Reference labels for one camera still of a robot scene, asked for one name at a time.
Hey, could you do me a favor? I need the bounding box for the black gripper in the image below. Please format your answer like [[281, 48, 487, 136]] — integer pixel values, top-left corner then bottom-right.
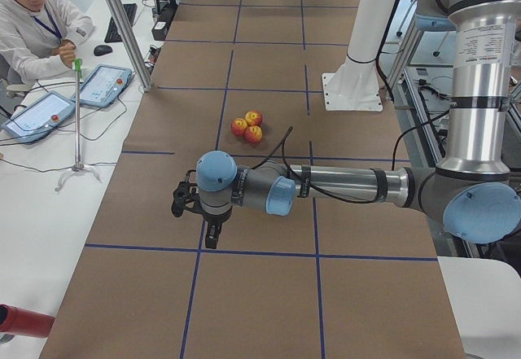
[[200, 203, 232, 249]]

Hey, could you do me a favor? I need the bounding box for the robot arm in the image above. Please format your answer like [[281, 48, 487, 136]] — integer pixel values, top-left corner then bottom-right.
[[189, 0, 520, 249]]

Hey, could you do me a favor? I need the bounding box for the red yellow apple near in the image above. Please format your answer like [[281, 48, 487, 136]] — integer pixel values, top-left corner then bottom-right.
[[243, 125, 263, 144]]

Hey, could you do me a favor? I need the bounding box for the red yellow apple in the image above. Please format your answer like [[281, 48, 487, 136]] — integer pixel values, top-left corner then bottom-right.
[[243, 125, 263, 144], [244, 111, 263, 126]]

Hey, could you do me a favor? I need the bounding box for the red yellow apple side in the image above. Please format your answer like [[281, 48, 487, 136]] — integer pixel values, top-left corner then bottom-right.
[[230, 117, 249, 137]]

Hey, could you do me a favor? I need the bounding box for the red yellow apple far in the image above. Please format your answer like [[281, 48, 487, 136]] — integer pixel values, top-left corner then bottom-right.
[[244, 111, 263, 126]]

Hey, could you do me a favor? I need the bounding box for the blue teach pendant far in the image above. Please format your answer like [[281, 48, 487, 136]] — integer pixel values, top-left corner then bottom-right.
[[80, 64, 132, 107]]

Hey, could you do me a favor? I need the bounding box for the blue teach pendant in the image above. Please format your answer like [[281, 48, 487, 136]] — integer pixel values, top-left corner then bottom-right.
[[80, 64, 132, 107], [1, 91, 76, 143]]

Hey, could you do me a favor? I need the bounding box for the blue teach pendant near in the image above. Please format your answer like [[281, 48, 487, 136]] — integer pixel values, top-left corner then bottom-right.
[[1, 91, 76, 143]]

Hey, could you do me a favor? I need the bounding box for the black computer mouse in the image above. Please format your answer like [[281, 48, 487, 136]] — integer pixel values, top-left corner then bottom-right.
[[93, 45, 113, 57]]

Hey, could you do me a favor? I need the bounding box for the red bottle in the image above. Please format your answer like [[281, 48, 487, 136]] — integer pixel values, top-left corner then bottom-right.
[[1, 304, 55, 338]]

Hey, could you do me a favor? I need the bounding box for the black keyboard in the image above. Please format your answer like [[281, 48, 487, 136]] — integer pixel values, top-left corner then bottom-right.
[[103, 2, 138, 44]]

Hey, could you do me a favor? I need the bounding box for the person in white hoodie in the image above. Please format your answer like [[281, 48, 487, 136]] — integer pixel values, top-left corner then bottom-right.
[[1, 0, 94, 85]]

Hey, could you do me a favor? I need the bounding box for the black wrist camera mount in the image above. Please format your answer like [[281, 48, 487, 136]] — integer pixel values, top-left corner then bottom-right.
[[171, 169, 202, 217]]

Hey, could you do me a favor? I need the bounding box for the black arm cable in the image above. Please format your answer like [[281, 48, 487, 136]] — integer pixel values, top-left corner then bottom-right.
[[250, 120, 452, 204]]

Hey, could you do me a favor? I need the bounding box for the metal reacher with green handle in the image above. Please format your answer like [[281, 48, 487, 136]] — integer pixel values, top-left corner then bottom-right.
[[55, 58, 102, 192]]

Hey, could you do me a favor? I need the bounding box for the white camera pillar with base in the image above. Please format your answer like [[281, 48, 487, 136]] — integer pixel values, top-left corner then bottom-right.
[[322, 0, 397, 112]]

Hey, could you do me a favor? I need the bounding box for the aluminium frame post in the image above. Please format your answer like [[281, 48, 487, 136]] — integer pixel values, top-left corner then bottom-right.
[[105, 0, 152, 92]]

